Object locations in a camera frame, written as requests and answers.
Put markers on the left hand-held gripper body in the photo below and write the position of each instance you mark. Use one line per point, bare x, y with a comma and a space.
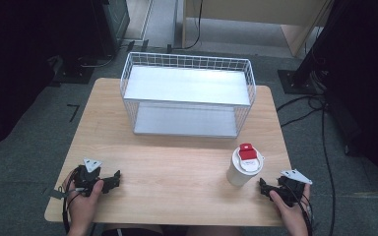
86, 178

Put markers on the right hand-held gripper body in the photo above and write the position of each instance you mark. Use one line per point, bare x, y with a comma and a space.
291, 190

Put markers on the person's right hand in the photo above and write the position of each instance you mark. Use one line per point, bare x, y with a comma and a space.
290, 214

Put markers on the person's left hand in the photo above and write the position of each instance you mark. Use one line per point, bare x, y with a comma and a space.
84, 205

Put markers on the white cup with red lid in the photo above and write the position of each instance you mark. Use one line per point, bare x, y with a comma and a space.
243, 167

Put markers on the black stand base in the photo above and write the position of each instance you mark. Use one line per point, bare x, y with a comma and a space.
72, 73

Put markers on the black metal stand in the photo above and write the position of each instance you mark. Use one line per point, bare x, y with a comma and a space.
311, 65

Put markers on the dark curtain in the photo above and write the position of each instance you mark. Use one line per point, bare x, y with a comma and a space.
16, 59
370, 82

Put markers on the black cabinet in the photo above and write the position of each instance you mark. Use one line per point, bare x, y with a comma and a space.
111, 23

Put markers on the light wooden cabinet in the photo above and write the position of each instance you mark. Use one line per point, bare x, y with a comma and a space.
259, 13

